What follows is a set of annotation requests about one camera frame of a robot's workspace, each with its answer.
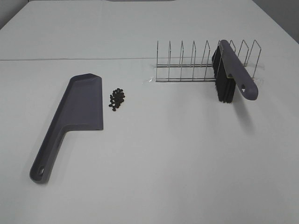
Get grey hand brush black bristles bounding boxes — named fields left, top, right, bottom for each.
left=212, top=40, right=258, bottom=103

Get grey plastic dustpan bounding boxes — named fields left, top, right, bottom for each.
left=29, top=73, right=104, bottom=184

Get pile of coffee beans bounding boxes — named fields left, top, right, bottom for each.
left=108, top=88, right=126, bottom=112

